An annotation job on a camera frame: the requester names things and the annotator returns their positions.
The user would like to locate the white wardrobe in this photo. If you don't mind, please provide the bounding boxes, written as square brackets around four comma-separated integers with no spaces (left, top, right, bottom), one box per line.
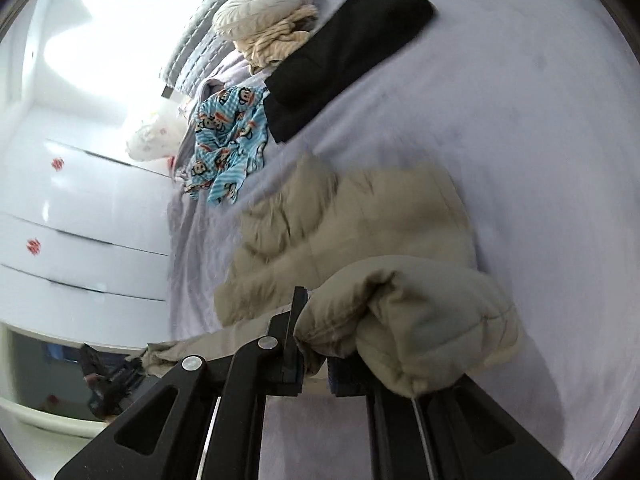
[0,0,176,356]

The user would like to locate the beige striped garment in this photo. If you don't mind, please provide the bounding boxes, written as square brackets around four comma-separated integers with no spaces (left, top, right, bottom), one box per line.
[235,5,321,76]

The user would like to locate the grey quilted headboard cushion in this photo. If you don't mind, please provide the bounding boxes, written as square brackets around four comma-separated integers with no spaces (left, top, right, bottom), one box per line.
[159,0,281,96]

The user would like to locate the cream round pillow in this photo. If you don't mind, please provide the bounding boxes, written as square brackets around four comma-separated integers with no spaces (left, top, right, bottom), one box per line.
[212,0,311,43]

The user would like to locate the blue monkey print cloth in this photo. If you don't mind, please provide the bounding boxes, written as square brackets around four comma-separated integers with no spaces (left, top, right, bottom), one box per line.
[182,86,271,207]

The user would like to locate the lilac plush blanket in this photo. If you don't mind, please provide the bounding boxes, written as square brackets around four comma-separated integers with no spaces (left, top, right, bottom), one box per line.
[165,0,640,480]

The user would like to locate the white printed plastic bag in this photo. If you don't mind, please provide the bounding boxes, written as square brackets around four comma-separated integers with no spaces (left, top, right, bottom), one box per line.
[124,107,188,163]

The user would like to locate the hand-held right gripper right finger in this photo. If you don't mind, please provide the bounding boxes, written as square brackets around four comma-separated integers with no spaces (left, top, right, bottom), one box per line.
[327,355,576,480]

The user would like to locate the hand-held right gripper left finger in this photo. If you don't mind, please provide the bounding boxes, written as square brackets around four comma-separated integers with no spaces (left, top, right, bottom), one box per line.
[52,286,311,480]

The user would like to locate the black folded garment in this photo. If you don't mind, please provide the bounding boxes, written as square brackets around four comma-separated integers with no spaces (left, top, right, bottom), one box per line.
[262,0,436,143]

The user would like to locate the beige puffer jacket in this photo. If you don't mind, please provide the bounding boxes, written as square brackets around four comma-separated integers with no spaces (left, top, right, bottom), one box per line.
[140,152,526,401]

